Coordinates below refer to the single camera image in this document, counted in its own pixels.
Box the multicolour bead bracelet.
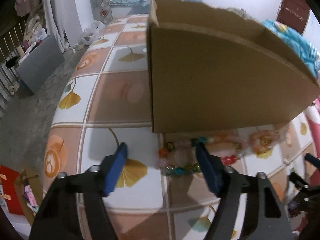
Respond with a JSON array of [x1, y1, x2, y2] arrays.
[[157, 136, 209, 177]]

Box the pink floral quilt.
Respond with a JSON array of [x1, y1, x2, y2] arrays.
[[305, 99, 320, 157]]

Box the red gift box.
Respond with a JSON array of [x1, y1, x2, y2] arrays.
[[1, 165, 24, 216]]

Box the teal blue blanket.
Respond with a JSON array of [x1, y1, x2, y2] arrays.
[[262, 20, 319, 80]]

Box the brown cardboard box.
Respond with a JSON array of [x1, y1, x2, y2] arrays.
[[146, 0, 319, 133]]

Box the dark red wooden door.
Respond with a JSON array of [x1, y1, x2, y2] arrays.
[[276, 0, 310, 35]]

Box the grey flat board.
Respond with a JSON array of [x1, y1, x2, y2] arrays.
[[16, 35, 65, 94]]

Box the white plastic bag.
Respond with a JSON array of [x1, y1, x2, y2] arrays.
[[80, 21, 106, 46]]

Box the white curtain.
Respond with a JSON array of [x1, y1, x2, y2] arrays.
[[41, 0, 82, 52]]

